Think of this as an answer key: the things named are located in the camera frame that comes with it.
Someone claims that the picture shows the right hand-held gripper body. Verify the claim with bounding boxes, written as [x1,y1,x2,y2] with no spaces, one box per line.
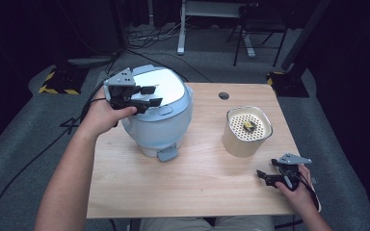
[275,152,313,193]

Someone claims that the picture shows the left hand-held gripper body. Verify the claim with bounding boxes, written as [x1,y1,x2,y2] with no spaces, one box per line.
[103,66,143,113]

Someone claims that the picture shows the light blue pedal trash can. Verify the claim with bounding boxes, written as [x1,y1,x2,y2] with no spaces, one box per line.
[120,64,195,164]

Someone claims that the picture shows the beige container with perforated strainer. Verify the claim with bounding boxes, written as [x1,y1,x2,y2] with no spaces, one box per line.
[222,105,274,159]

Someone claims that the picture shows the small dark wet lump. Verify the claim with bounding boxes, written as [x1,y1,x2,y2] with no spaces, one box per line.
[242,120,256,134]

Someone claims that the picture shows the person's right hand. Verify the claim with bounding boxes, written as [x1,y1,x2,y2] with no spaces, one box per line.
[275,164,320,214]

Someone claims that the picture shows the person's left hand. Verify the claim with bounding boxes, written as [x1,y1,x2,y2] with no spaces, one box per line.
[79,88,139,138]

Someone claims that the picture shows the black yellow striped stand base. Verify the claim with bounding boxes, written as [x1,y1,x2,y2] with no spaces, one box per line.
[38,64,90,96]
[266,70,310,98]

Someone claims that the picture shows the person's beige pants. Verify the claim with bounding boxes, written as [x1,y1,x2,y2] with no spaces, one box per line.
[139,215,276,231]

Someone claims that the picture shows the dark slanted stand pole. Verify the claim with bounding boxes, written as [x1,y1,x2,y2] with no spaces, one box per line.
[280,0,332,71]

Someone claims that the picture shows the black chair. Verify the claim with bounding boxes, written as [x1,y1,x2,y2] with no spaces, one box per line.
[226,1,292,68]

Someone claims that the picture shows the left hand-held gripper cable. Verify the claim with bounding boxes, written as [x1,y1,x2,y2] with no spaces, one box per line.
[79,67,120,127]

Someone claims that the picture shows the hand-held gripper cable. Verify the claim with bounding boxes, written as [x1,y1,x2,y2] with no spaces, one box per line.
[79,67,120,127]
[297,172,321,212]

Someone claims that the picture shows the right hand-held gripper cable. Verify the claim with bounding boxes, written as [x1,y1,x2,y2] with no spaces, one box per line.
[297,172,321,212]

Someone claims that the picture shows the tangle of floor cables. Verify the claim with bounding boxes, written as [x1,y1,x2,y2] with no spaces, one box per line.
[127,18,189,43]

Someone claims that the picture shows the white desk frame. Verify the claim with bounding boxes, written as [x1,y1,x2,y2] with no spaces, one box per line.
[176,0,257,59]

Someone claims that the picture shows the long black floor cable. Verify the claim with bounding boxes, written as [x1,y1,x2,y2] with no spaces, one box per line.
[0,47,124,231]

